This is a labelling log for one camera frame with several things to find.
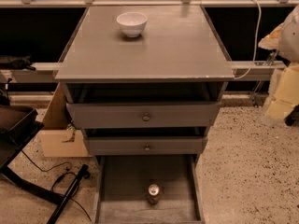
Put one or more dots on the orange soda can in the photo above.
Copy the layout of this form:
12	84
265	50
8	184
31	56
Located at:
153	194

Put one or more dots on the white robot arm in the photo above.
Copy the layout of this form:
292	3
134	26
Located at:
284	85

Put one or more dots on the grey top drawer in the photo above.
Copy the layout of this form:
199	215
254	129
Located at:
91	116

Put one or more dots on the grey drawer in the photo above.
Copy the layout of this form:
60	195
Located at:
135	145
91	116
122	187

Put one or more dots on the brass top drawer knob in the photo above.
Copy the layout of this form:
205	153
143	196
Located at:
146	117

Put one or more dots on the brass drawer knob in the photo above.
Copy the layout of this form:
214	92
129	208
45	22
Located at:
146	117
147	148

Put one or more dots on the grey drawer cabinet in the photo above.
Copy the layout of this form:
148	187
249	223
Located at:
176	59

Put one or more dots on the brass middle drawer knob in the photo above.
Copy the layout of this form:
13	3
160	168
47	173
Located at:
147	148

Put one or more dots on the grey middle drawer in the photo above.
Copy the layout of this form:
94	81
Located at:
135	145

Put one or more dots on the grey bottom drawer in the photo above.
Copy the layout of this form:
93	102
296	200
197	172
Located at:
122	187

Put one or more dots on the white ceramic bowl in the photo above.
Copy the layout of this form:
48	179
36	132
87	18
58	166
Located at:
132	24

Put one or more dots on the cardboard box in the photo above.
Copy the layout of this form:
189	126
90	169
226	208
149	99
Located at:
59	137

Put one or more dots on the black tray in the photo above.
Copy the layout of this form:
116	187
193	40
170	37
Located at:
14	120

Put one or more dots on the black stand base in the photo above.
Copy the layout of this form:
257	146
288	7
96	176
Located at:
11	146

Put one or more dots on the aluminium frame rail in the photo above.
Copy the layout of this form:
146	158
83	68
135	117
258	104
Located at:
45	72

